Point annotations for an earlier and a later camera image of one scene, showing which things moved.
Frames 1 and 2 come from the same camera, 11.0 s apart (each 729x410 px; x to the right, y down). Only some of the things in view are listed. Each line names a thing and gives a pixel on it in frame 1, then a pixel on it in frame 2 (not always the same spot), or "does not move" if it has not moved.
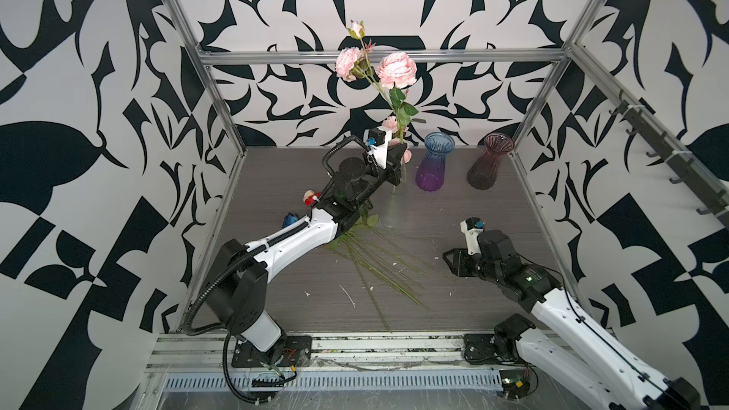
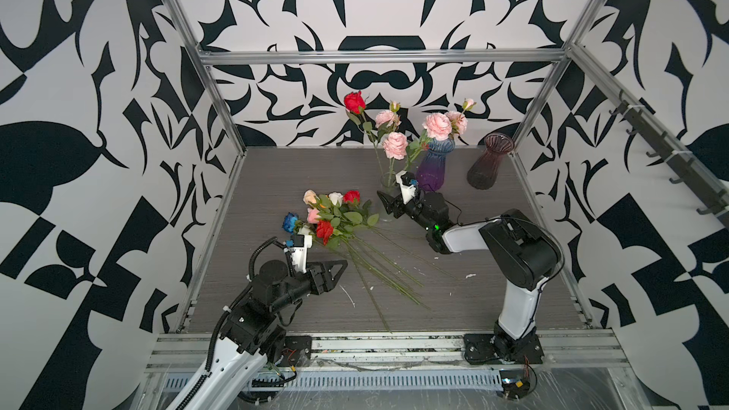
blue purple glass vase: x=431 y=170 does not move
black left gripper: x=391 y=163 → x=323 y=283
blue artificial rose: x=289 y=219 does not move
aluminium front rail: x=196 y=350 does not move
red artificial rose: x=309 y=200 → x=354 y=104
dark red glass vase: x=483 y=172 does not move
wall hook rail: x=680 y=161 does not move
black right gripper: x=458 y=263 → x=396 y=205
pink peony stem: x=397 y=71 → x=439 y=127
